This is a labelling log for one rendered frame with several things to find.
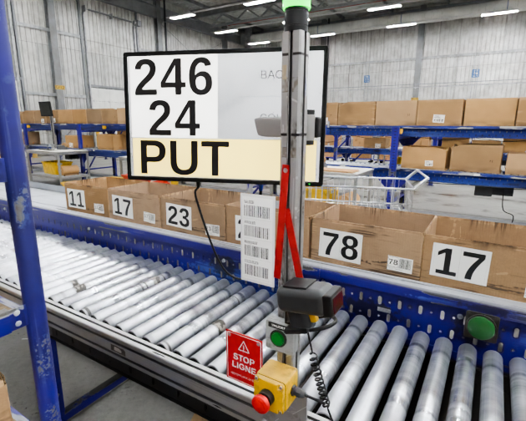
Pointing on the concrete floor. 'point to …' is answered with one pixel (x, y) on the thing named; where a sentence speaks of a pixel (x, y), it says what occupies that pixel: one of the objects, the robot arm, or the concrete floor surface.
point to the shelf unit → (41, 362)
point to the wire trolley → (373, 191)
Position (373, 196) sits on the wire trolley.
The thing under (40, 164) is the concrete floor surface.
